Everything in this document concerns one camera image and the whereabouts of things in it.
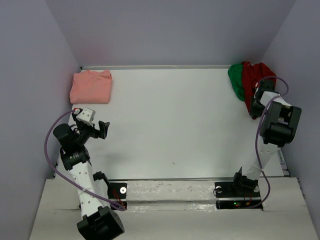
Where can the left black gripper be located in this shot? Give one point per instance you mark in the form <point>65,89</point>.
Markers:
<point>96,133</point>

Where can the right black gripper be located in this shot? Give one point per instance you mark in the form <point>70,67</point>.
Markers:
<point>253,112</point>

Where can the red t shirt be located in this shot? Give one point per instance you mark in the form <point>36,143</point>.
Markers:
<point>251,75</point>

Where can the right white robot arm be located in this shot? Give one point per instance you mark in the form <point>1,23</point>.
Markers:
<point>277,127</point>

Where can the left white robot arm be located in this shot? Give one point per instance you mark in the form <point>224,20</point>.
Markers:
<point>98,220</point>

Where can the green t shirt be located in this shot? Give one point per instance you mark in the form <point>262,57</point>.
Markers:
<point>235,76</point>

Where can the folded pink t shirt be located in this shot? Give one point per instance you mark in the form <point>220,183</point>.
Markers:
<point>91,87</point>

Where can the white front cover board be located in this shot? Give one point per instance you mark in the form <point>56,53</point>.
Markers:
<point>186,210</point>

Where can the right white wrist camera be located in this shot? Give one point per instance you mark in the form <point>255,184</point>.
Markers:
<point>263,97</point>

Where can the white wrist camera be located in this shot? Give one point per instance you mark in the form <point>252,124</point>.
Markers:
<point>86,115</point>
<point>263,97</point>

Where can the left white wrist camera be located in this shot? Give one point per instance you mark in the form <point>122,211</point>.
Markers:
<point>86,115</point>

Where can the aluminium table frame rail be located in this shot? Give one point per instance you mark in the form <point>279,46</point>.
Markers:
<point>151,67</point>

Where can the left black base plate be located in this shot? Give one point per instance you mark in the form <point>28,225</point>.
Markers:
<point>117,192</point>

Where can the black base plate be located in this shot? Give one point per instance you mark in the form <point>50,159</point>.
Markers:
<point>117,192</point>
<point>228,197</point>

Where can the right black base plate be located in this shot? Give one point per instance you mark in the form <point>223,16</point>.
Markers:
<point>228,197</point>

